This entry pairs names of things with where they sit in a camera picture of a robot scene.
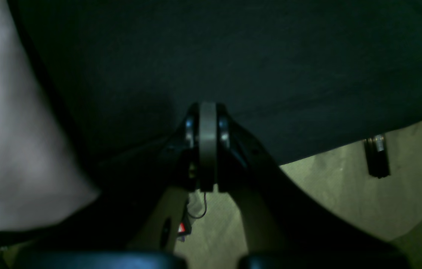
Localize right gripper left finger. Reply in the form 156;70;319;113
18;103;209;258

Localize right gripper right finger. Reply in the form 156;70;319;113
208;103;404;258

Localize pink T-shirt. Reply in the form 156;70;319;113
0;0;99;232

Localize black table cloth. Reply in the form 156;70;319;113
8;0;422;192

